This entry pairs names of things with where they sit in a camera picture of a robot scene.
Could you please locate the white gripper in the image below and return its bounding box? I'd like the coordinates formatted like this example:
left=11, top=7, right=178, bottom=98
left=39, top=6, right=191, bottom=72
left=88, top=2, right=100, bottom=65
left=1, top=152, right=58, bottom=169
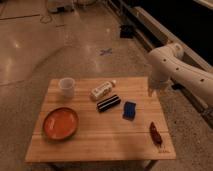
left=148, top=79, right=168, bottom=97

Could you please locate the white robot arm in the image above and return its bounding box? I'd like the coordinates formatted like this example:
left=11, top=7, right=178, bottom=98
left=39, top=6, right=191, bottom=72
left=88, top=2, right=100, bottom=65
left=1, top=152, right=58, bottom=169
left=147, top=43, right=213, bottom=107

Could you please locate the white ceramic cup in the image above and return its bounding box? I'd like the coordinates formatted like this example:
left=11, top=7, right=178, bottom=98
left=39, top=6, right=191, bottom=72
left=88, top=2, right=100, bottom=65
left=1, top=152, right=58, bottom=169
left=58, top=78, right=75, bottom=98

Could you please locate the blue sponge block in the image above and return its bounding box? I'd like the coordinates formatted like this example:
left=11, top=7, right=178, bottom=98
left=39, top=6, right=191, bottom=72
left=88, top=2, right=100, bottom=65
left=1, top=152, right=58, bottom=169
left=123, top=102, right=136, bottom=120

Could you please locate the dark red chili pepper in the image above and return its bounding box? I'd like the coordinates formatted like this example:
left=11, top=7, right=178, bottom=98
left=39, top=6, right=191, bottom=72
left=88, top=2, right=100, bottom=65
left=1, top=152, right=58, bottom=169
left=149, top=123, right=162, bottom=146

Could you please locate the wooden table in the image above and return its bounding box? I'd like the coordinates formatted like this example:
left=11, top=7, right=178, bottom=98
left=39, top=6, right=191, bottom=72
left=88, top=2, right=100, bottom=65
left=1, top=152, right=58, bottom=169
left=25, top=77, right=176, bottom=163

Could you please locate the black box on floor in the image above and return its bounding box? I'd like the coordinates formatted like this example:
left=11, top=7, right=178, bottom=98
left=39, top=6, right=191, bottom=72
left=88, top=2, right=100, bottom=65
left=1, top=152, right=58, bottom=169
left=120, top=25, right=134, bottom=38

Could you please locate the orange plate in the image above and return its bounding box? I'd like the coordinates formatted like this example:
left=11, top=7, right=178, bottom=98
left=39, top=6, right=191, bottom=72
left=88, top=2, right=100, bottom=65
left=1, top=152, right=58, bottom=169
left=42, top=107, right=79, bottom=141

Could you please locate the white equipment base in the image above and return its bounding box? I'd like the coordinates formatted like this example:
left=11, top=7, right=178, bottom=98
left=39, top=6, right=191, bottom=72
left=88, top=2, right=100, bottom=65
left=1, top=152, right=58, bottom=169
left=46, top=0, right=97, bottom=13

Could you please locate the long metal rail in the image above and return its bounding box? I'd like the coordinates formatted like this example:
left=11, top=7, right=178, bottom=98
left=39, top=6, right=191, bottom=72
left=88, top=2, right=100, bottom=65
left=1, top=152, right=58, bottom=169
left=105, top=0, right=213, bottom=129

